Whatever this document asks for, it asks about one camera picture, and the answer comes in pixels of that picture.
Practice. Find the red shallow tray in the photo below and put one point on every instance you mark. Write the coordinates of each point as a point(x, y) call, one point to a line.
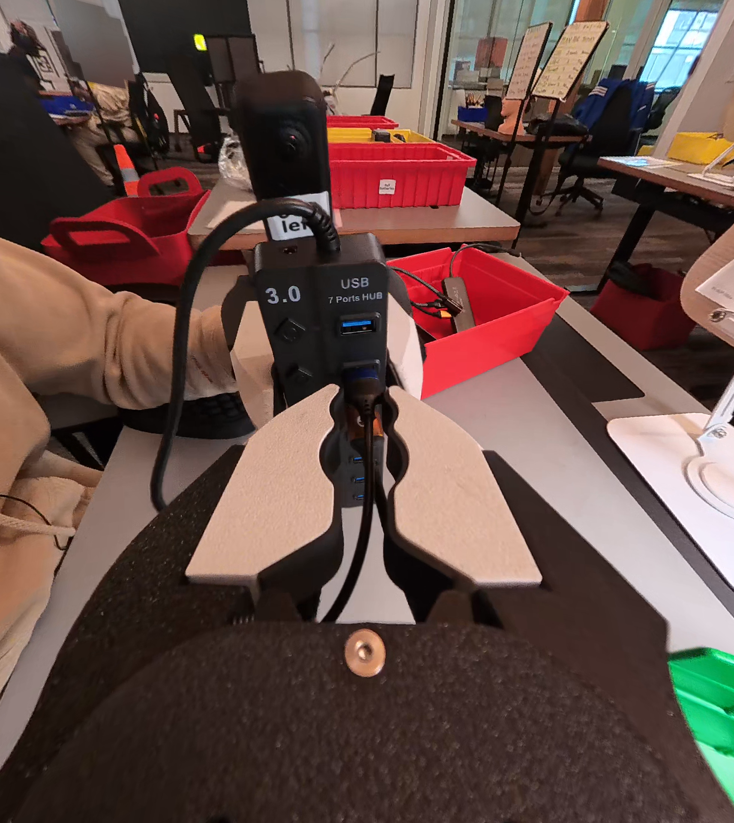
point(360, 122)

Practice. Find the person's left forearm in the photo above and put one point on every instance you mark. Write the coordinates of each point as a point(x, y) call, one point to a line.
point(84, 321)

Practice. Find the red storage crate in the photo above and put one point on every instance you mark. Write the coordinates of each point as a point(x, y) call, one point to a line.
point(643, 315)

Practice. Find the dark cloth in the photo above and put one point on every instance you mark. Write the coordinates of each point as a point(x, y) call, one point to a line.
point(20, 161)

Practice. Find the black backpack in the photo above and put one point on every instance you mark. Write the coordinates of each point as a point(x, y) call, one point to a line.
point(148, 116)

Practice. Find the black bag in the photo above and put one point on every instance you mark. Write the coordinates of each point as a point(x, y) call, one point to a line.
point(556, 125)

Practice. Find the crumpled clear plastic bag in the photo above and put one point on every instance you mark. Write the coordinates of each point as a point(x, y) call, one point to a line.
point(235, 164)

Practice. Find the small red bin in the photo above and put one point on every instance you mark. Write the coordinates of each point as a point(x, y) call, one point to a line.
point(502, 347)

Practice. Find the yellow bin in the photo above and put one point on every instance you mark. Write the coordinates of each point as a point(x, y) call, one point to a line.
point(698, 148)

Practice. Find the blue bin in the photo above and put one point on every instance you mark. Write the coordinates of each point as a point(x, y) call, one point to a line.
point(65, 109)

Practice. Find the yellow long tray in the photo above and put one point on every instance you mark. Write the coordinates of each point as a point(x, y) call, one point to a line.
point(354, 135)

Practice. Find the large black screen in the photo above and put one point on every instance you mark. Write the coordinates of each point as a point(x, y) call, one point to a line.
point(167, 32)

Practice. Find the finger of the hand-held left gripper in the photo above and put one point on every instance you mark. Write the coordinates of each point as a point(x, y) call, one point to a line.
point(254, 360)
point(408, 347)

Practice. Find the wood edge desk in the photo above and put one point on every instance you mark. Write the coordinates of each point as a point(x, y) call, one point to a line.
point(682, 177)

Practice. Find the grey table wood edge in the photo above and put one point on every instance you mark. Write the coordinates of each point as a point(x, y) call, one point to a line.
point(405, 222)

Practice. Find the brown top table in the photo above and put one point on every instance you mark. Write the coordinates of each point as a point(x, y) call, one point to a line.
point(479, 128)

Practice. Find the green plastic bin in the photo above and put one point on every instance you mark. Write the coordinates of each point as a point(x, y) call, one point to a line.
point(727, 726)

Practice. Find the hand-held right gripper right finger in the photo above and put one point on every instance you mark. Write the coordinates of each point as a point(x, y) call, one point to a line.
point(463, 501)

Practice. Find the blue jacket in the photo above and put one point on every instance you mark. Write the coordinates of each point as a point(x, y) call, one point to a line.
point(617, 116)

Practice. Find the black office chair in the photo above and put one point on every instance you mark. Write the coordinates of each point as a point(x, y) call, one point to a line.
point(585, 173)

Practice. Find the handwritten whiteboard easel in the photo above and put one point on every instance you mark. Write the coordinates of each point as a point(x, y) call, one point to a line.
point(526, 61)
point(569, 61)

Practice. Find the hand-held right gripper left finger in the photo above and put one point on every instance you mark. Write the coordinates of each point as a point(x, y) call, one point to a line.
point(270, 501)

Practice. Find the orange traffic cone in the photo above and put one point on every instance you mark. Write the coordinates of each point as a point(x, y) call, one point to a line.
point(127, 170)

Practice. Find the peach coloured object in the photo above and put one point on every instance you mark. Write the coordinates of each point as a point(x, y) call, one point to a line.
point(513, 116)

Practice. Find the black seven port USB hub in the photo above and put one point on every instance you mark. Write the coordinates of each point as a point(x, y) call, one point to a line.
point(180, 360)

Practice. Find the person's left hand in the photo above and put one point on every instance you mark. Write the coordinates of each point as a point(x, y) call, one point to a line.
point(209, 353)

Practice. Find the red tote basket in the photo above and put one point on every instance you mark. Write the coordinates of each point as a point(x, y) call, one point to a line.
point(129, 238)

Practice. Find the red long tray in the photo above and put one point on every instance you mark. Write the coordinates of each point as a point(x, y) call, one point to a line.
point(405, 177)

